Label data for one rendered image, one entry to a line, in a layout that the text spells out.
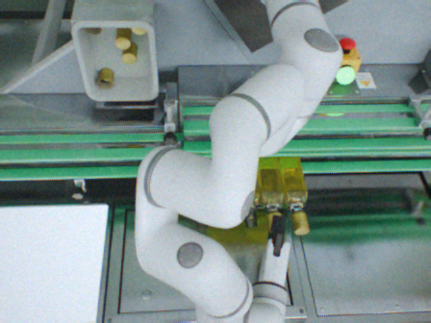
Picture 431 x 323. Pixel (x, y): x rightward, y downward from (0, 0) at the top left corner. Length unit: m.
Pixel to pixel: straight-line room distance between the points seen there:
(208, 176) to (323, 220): 0.77
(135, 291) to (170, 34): 0.62
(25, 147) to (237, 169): 0.75
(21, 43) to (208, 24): 0.92
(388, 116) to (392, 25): 0.22
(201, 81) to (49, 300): 0.63
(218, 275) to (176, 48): 0.67
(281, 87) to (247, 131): 0.11
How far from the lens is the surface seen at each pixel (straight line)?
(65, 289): 1.12
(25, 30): 1.88
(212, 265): 0.58
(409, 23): 1.21
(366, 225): 1.30
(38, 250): 1.19
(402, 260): 1.28
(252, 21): 1.01
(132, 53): 1.05
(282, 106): 0.61
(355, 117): 1.12
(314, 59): 0.70
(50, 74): 1.22
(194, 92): 1.07
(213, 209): 0.52
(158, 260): 0.62
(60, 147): 1.14
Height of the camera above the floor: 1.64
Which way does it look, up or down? 38 degrees down
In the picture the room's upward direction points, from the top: 175 degrees clockwise
